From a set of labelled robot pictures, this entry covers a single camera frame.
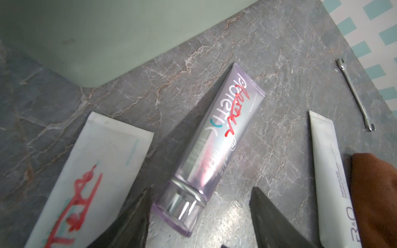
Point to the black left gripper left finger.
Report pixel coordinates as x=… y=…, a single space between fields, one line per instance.
x=130 y=229

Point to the white green cap toothpaste tube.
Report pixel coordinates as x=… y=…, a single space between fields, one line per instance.
x=93 y=184

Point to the white R&O purple cap tube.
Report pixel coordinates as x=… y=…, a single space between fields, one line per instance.
x=337 y=224

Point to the brown cloth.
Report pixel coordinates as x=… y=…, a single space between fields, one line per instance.
x=374 y=197

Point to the green plastic storage box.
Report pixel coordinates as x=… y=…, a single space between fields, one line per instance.
x=92 y=42

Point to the small silver wrench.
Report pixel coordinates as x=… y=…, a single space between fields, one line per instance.
x=370 y=126

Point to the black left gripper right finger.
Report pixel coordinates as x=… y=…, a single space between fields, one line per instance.
x=272 y=229

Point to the silver purple Protetix toothpaste tube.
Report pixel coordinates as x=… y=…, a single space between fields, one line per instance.
x=205 y=159

